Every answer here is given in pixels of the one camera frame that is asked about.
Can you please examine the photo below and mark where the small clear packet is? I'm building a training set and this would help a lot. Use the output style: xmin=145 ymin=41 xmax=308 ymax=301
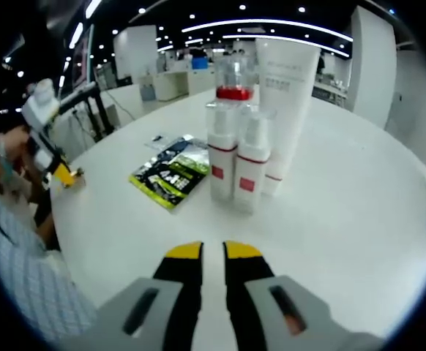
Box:
xmin=143 ymin=133 xmax=170 ymax=150

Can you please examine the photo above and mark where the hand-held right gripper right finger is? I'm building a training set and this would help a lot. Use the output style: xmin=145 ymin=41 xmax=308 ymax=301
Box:
xmin=223 ymin=240 xmax=384 ymax=351

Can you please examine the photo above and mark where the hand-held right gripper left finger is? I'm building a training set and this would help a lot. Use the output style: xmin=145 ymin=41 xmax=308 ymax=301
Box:
xmin=88 ymin=240 xmax=203 ymax=351

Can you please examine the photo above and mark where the white skincare tube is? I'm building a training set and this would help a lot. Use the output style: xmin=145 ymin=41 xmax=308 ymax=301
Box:
xmin=255 ymin=36 xmax=322 ymax=197

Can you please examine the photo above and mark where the green snack packet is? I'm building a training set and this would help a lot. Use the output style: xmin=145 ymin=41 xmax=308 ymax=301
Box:
xmin=127 ymin=135 xmax=211 ymax=210

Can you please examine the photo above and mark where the white skincare spray bottle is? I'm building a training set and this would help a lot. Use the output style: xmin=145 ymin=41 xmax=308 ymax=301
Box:
xmin=204 ymin=101 xmax=240 ymax=203
xmin=233 ymin=108 xmax=278 ymax=216

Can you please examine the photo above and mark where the white office counter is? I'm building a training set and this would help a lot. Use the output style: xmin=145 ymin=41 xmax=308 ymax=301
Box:
xmin=136 ymin=69 xmax=217 ymax=102

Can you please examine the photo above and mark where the person in checked shirt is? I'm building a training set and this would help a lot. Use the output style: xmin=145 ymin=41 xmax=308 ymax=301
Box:
xmin=0 ymin=182 xmax=97 ymax=343

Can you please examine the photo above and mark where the white desk with black legs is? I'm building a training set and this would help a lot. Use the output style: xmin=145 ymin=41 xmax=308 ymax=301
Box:
xmin=57 ymin=80 xmax=116 ymax=142

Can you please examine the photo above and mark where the tilted computer monitor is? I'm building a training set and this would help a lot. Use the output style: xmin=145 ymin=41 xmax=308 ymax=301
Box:
xmin=70 ymin=23 xmax=96 ymax=91

